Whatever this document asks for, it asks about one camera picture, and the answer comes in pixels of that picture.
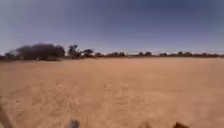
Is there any orange sandy dirt ground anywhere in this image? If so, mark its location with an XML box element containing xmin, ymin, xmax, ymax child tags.
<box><xmin>0</xmin><ymin>57</ymin><xmax>224</xmax><ymax>128</ymax></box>

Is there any row of trees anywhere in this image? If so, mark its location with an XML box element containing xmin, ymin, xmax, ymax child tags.
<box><xmin>0</xmin><ymin>42</ymin><xmax>224</xmax><ymax>62</ymax></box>

